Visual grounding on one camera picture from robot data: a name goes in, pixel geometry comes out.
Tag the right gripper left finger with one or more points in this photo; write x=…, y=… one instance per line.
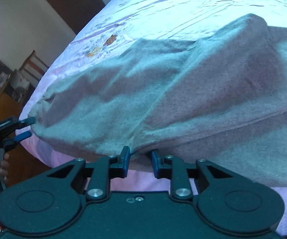
x=93, y=179

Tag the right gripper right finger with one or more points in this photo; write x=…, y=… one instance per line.
x=202, y=172

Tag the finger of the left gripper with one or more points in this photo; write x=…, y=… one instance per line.
x=26, y=122
x=18, y=138

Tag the grey-brown fleece pants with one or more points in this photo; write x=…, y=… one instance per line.
x=221, y=98

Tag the person's left hand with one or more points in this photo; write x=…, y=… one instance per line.
x=4, y=165

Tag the wooden cabinet with clutter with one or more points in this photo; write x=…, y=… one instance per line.
x=11, y=99

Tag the wooden chair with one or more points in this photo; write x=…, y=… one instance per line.
x=33, y=69

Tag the floral pink bed sheet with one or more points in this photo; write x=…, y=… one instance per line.
x=117, y=27

